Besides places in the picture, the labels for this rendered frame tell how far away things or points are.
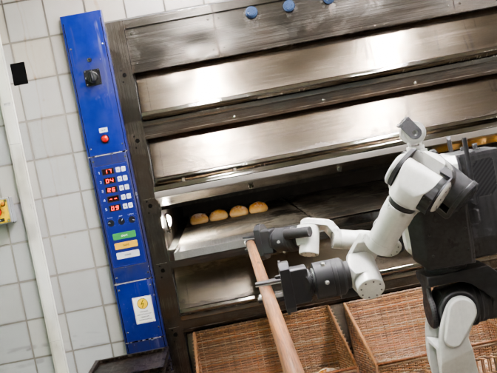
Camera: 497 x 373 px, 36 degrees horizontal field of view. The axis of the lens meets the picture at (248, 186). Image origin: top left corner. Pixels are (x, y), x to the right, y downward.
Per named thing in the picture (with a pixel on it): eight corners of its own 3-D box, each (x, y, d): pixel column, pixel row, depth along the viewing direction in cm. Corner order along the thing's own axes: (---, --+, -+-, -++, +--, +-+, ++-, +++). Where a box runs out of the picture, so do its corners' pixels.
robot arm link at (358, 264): (335, 283, 175) (384, 273, 175) (325, 251, 183) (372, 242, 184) (339, 317, 182) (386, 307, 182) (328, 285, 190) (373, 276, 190)
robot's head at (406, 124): (427, 132, 220) (408, 113, 220) (431, 132, 212) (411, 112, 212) (411, 148, 221) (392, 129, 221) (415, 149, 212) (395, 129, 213)
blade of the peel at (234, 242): (325, 231, 277) (324, 223, 277) (174, 260, 275) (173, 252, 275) (313, 220, 313) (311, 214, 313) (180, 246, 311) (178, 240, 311)
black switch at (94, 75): (86, 86, 297) (80, 58, 296) (102, 83, 297) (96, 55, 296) (84, 86, 293) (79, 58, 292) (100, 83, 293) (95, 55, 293)
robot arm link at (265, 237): (269, 257, 271) (299, 254, 265) (255, 263, 263) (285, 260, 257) (262, 221, 271) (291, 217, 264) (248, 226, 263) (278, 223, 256)
